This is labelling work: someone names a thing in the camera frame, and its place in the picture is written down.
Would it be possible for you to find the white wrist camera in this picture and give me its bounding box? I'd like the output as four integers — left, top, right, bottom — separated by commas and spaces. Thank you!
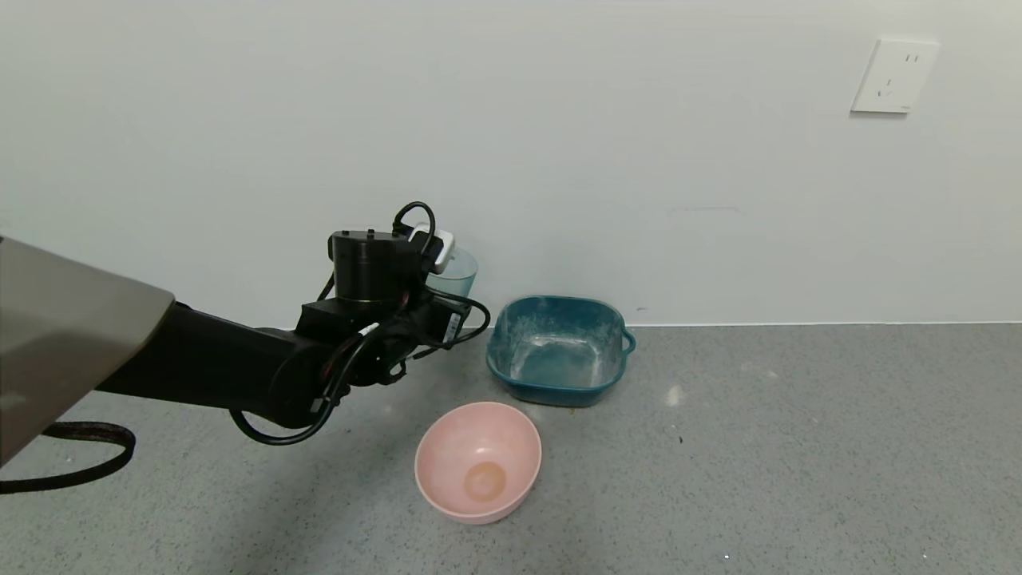
407, 226, 457, 276

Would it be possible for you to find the pink plastic bowl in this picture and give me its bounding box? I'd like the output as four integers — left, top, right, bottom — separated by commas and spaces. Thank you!
414, 402, 543, 525

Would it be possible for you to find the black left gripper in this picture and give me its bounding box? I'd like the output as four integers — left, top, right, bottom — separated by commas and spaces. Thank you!
416, 287, 472, 349

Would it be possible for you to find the translucent ribbed plastic cup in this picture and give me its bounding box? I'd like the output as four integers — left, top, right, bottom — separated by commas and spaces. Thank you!
426, 246, 479, 301

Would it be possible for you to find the thin black camera cable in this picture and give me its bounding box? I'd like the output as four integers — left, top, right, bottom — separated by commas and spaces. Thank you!
230, 201, 492, 446

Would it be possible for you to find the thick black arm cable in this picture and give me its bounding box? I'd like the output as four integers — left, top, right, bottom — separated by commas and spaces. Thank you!
0, 422, 137, 494

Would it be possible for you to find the teal square plastic tray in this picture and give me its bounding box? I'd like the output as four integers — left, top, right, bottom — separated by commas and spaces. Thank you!
486, 296, 636, 409

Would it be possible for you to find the white wall socket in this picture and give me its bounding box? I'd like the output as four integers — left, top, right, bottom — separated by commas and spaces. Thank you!
850, 38, 941, 115

